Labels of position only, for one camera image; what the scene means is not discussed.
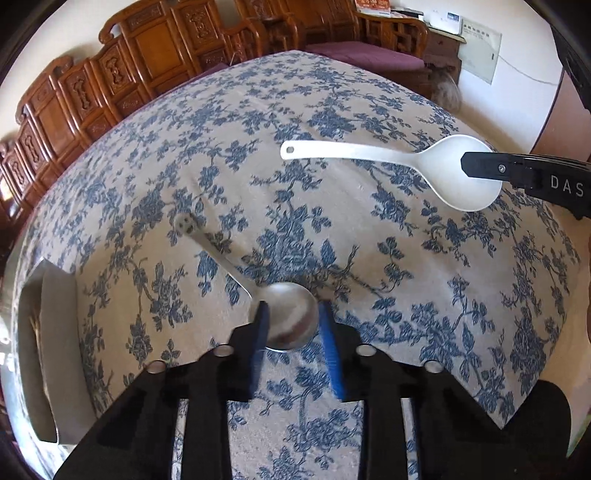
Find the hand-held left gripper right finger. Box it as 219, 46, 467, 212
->
318, 301, 509, 480

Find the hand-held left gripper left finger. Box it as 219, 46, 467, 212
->
53, 300, 271, 480

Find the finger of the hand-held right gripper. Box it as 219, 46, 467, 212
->
460, 150, 591, 182

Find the metal spoon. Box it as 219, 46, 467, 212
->
175, 212, 321, 353

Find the white plastic spoon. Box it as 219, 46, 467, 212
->
280, 134, 507, 212

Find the stainless steel tray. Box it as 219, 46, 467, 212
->
4, 257, 94, 447

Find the brown wooden cabinet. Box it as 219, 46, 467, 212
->
527, 23, 591, 163

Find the grey fluffy object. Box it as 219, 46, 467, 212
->
431, 68, 465, 112

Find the wooden side table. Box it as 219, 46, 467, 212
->
421, 27, 463, 85

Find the lattice wooden armchair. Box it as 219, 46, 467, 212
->
355, 9, 431, 71

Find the carved wooden armchair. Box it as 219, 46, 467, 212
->
230, 0, 362, 63

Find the long carved wooden sofa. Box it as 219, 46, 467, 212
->
0, 54, 123, 234

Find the carved wooden bench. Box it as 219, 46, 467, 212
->
98, 0, 237, 104

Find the white wall panel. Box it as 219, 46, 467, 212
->
458, 18, 504, 86

